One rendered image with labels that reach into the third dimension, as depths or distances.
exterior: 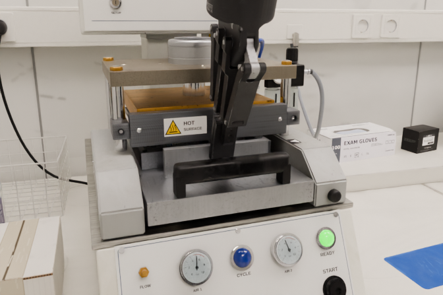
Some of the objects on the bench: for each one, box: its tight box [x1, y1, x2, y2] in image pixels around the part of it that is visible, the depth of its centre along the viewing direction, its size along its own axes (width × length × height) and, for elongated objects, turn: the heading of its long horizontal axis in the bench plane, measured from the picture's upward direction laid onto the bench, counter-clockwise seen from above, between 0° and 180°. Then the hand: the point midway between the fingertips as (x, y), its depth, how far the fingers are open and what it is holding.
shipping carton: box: [0, 216, 65, 295], centre depth 64 cm, size 19×13×9 cm
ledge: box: [340, 133, 443, 192], centre depth 127 cm, size 30×84×4 cm, turn 105°
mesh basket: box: [0, 135, 71, 222], centre depth 98 cm, size 22×26×13 cm
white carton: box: [307, 122, 396, 163], centre depth 122 cm, size 12×23×7 cm, turn 112°
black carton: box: [401, 124, 440, 154], centre depth 126 cm, size 6×9×7 cm
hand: (223, 138), depth 54 cm, fingers closed, pressing on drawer
